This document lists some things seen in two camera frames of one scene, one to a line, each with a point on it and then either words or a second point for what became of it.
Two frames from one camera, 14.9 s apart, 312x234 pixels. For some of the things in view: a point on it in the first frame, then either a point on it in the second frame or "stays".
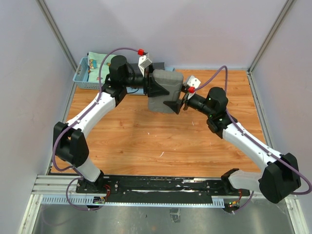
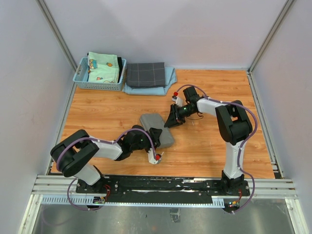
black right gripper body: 185,100 -> 182,112
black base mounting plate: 163,187 stays
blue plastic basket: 81,75 stays
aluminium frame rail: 57,185 stays
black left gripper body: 148,71 -> 155,142
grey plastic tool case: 172,80 -> 155,120
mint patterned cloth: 94,60 stays
